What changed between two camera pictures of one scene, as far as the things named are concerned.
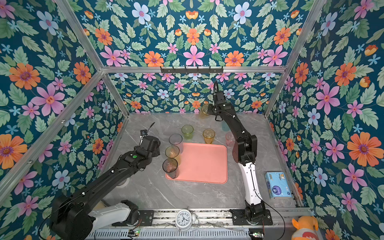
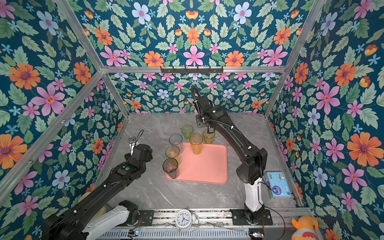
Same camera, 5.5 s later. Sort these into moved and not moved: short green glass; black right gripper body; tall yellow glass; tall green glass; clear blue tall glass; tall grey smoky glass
Moved: tall yellow glass; black right gripper body
Not moved: tall grey smoky glass; clear blue tall glass; tall green glass; short green glass
